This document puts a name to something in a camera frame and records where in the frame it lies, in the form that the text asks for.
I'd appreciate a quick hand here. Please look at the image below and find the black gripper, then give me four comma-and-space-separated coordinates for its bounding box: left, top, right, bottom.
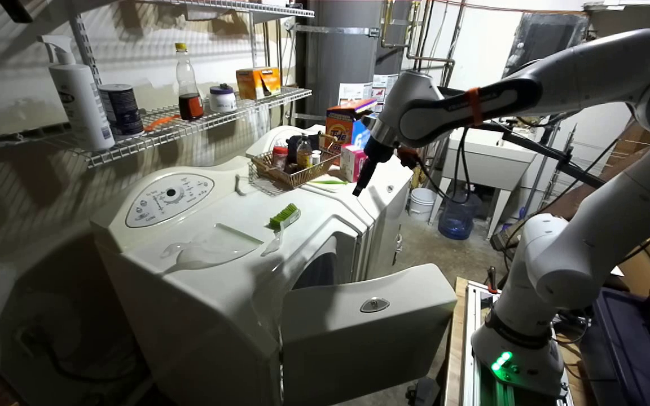
349, 131, 397, 199

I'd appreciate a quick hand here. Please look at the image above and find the white washing machine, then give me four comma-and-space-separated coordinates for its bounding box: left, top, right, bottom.
244, 123, 415, 282

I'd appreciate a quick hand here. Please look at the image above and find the white dryer machine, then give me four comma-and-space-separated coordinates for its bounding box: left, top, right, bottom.
88, 161, 378, 406

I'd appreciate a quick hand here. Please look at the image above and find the pink cardboard box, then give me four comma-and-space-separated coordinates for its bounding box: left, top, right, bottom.
339, 141, 371, 182

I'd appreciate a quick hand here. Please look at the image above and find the green plastic scraper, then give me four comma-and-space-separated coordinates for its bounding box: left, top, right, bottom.
308, 174, 353, 190

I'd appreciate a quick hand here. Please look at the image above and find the orange baking soda box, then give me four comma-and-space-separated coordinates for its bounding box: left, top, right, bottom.
322, 96, 382, 153

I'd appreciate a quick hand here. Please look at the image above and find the wicker basket with bottles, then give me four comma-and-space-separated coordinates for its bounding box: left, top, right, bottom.
250, 147, 342, 190

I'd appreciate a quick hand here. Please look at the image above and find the red capped bottle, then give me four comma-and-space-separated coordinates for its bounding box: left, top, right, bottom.
271, 141, 293, 167

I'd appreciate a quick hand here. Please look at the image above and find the blue water jug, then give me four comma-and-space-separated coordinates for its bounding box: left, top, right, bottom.
436, 186, 479, 244

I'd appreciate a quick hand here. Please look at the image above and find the grey water heater tank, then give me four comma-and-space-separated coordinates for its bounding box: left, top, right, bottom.
303, 0, 385, 125

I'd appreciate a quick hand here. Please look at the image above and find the white dryer door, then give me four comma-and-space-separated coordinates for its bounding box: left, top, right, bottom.
279, 262, 460, 406

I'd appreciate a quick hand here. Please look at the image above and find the metal pipework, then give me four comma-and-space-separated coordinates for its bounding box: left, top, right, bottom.
394, 0, 470, 153

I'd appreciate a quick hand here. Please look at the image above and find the white jar dark lid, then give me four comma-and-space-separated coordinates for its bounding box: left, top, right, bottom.
207, 80, 240, 115

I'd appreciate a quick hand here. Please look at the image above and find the wooden platform board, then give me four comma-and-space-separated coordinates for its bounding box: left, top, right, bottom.
442, 274, 472, 406

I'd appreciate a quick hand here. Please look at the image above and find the oval dryer control panel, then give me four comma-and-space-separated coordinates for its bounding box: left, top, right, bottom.
121, 172, 216, 230

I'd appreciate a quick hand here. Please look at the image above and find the clear bottle brown liquid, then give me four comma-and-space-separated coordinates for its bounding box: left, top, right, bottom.
174, 41, 207, 123

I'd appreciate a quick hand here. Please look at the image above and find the orange sponge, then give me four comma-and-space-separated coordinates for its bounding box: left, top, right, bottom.
143, 111, 183, 135

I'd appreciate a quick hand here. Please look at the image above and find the dark framed window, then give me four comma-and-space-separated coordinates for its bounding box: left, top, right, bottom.
504, 11, 591, 78

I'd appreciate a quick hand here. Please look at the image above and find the dark cylindrical can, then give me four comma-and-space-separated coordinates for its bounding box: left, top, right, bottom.
97, 80, 147, 137

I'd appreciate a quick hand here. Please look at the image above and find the tall white bottle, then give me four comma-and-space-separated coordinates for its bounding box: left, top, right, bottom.
46, 43, 120, 155

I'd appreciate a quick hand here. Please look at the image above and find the dark blue storage bin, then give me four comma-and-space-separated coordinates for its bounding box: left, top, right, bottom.
579, 287, 650, 406

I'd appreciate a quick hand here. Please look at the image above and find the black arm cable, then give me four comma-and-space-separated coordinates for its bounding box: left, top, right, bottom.
412, 123, 487, 220

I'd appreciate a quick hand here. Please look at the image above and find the white wire shelf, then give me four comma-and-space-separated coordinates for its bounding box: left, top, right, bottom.
0, 0, 316, 22
0, 82, 316, 172

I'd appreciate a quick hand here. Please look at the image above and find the aluminium frame rail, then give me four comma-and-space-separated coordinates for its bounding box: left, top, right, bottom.
463, 279, 494, 406

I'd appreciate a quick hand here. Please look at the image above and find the black camera boom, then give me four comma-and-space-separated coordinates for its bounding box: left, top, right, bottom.
445, 111, 610, 192

